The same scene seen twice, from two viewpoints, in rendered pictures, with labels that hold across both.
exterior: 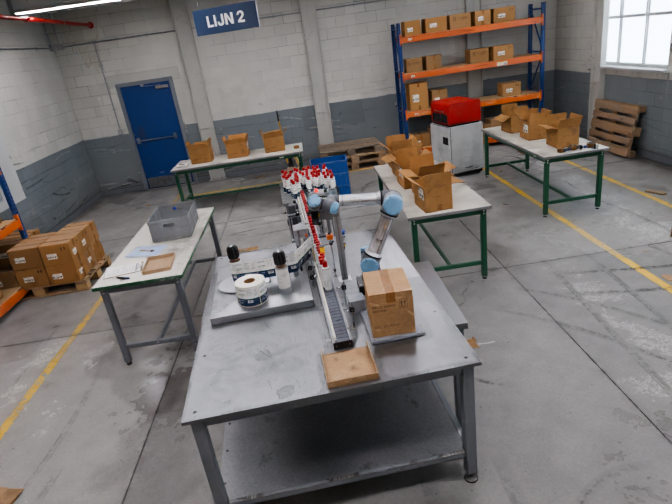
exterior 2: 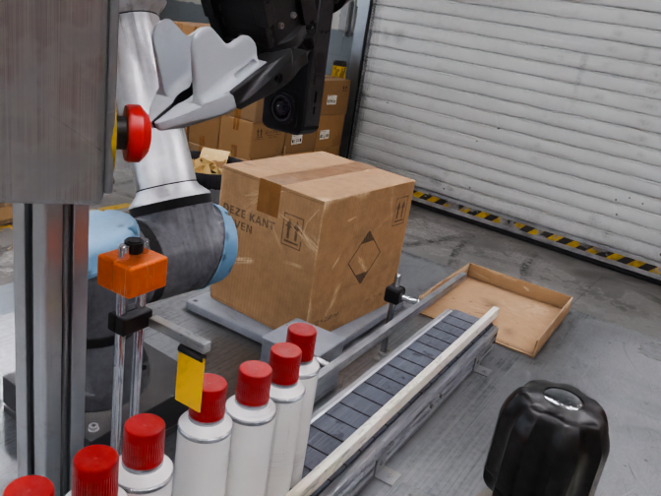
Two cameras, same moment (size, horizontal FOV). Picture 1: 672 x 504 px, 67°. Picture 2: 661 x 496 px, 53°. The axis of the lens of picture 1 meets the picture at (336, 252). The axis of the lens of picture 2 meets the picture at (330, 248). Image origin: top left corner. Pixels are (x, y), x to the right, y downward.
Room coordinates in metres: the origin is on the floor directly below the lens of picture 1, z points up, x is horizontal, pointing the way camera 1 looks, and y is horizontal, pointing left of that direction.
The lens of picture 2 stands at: (3.57, 0.46, 1.43)
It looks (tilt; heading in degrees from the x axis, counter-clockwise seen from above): 20 degrees down; 214
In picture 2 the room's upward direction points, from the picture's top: 9 degrees clockwise
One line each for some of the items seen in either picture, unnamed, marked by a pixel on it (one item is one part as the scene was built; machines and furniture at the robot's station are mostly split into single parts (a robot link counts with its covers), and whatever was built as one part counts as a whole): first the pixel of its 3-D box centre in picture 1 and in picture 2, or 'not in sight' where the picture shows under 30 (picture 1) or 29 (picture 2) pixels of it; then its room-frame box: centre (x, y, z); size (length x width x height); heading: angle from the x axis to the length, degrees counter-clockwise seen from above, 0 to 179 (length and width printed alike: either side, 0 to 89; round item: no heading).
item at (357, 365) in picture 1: (348, 363); (497, 304); (2.21, 0.02, 0.85); 0.30 x 0.26 x 0.04; 5
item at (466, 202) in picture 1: (424, 214); not in sight; (5.55, -1.08, 0.39); 2.20 x 0.80 x 0.78; 1
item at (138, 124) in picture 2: not in sight; (126, 133); (3.29, 0.10, 1.32); 0.04 x 0.03 x 0.04; 60
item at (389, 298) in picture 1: (388, 301); (313, 238); (2.56, -0.26, 0.99); 0.30 x 0.24 x 0.27; 0
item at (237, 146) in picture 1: (236, 145); not in sight; (8.74, 1.41, 0.96); 0.43 x 0.42 x 0.37; 89
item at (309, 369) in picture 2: (326, 275); (290, 406); (3.03, 0.08, 0.98); 0.05 x 0.05 x 0.20
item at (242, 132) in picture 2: not in sight; (257, 115); (-0.06, -2.79, 0.57); 1.20 x 0.85 x 1.14; 4
